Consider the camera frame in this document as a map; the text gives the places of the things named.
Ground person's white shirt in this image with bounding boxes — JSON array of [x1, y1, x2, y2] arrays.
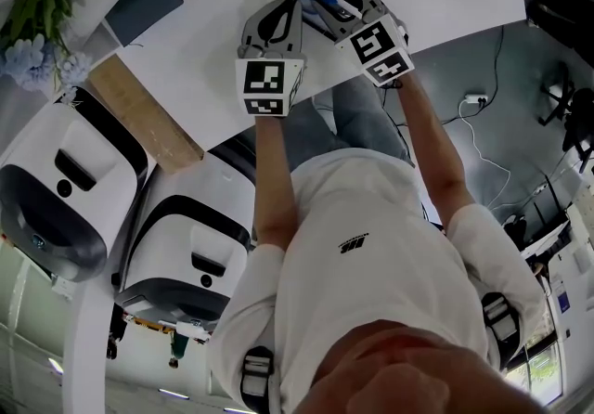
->
[[208, 147, 548, 414]]

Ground blue artificial flowers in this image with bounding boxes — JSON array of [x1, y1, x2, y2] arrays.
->
[[0, 0, 95, 106]]

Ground person's right forearm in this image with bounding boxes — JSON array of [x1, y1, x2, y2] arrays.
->
[[393, 77, 478, 228]]

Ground white power cable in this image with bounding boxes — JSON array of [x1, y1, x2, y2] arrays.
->
[[458, 98, 512, 212]]

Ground brown cardboard box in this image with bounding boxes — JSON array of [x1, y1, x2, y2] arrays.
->
[[86, 54, 206, 176]]

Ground white and black robot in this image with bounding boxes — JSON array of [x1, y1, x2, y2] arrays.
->
[[112, 145, 257, 328], [0, 85, 157, 284]]

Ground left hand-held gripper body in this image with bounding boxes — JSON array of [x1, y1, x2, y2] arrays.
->
[[234, 45, 309, 119]]

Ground dark green notebook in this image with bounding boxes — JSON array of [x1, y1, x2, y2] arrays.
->
[[103, 0, 186, 49]]

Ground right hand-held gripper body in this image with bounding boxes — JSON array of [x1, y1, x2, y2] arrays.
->
[[333, 6, 416, 89]]

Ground black harness strap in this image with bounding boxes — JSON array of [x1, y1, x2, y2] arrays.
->
[[481, 291, 522, 369], [239, 345, 277, 414]]

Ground person's left forearm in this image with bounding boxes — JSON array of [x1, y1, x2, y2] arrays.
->
[[252, 114, 299, 252]]

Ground long black cable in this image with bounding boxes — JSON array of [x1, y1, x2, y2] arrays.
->
[[439, 23, 508, 126]]

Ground person's chin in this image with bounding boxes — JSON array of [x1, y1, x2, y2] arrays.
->
[[296, 318, 545, 414]]

